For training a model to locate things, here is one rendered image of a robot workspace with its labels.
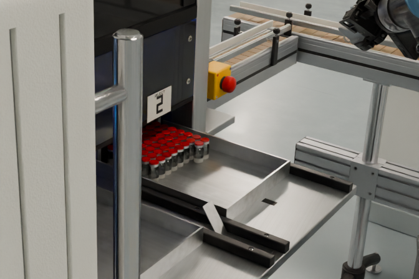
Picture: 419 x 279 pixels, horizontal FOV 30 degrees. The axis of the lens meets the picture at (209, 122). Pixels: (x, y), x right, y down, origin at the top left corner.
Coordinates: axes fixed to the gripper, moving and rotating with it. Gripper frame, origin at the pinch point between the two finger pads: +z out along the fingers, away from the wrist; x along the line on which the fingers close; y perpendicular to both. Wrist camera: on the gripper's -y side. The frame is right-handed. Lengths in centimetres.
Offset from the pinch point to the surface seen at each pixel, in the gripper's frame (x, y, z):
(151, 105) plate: 32.9, 26.4, 16.8
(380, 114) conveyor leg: -11, -42, 80
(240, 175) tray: 35.2, 1.9, 17.0
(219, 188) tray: 40.2, 5.4, 12.7
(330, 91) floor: -64, -82, 283
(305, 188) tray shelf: 30.7, -10.0, 11.0
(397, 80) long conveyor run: -20, -36, 68
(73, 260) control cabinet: 59, 34, -83
